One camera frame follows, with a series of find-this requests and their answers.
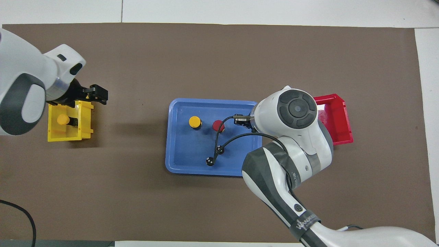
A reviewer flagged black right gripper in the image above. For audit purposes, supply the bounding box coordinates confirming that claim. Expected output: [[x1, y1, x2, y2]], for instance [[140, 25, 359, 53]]
[[233, 114, 257, 133]]

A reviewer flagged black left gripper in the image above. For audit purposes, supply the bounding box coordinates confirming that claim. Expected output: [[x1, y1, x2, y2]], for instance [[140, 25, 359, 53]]
[[46, 78, 109, 106]]

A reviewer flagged blue plastic tray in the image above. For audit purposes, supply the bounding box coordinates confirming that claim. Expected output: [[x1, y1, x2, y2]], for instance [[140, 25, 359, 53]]
[[165, 98, 263, 177]]

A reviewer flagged yellow plastic bin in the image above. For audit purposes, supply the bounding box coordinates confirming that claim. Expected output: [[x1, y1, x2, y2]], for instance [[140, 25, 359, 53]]
[[47, 99, 94, 142]]

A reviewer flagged red plastic bin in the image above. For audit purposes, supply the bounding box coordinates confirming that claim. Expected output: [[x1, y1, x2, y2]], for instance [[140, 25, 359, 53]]
[[313, 93, 354, 145]]

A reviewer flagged brown paper table mat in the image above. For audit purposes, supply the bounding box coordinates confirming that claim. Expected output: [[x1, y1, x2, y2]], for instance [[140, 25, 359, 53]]
[[0, 23, 436, 245]]

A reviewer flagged dark grey panel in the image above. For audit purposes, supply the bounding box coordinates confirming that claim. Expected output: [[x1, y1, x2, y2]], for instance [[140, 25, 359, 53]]
[[0, 239, 115, 247]]

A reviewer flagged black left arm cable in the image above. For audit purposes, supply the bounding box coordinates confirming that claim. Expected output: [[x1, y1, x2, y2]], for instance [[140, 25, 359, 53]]
[[0, 200, 37, 247]]

